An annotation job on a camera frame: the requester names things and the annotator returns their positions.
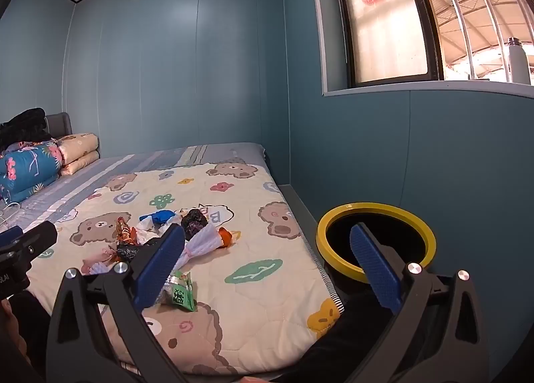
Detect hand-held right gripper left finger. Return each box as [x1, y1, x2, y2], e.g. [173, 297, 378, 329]
[45, 223, 188, 383]

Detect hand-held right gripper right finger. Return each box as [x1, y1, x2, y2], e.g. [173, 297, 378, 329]
[349, 222, 490, 383]

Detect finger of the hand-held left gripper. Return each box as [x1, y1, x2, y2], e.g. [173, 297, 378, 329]
[0, 228, 24, 248]
[0, 221, 58, 271]

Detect black round object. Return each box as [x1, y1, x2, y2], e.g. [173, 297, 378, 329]
[116, 241, 143, 262]

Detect white tissue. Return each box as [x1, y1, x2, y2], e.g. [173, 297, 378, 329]
[138, 220, 168, 246]

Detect red orange snack wrapper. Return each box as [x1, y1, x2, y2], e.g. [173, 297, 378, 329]
[114, 216, 138, 246]

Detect dark purple wrapper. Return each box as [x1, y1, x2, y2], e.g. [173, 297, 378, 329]
[180, 208, 209, 242]

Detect pink white wrapper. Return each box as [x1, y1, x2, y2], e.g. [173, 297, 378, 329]
[81, 247, 117, 275]

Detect black bin with yellow rim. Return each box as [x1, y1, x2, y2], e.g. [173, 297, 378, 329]
[316, 201, 437, 296]

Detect person's left hand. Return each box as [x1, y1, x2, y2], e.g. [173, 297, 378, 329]
[0, 299, 17, 340]

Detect blue floral folded quilt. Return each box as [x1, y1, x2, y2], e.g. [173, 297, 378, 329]
[0, 139, 63, 204]

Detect peach pillows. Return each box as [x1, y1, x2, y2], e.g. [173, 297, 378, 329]
[56, 133, 101, 177]

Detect bear print blanket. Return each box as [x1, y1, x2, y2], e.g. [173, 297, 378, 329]
[25, 160, 343, 377]

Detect black clothes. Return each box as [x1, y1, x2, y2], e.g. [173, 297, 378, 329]
[0, 108, 53, 152]

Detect grey headboard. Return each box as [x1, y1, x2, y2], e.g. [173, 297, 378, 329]
[44, 113, 72, 137]

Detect dark framed window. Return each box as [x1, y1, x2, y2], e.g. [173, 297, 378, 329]
[306, 0, 534, 97]

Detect white insulated bottle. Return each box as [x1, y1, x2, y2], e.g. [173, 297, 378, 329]
[506, 37, 532, 85]

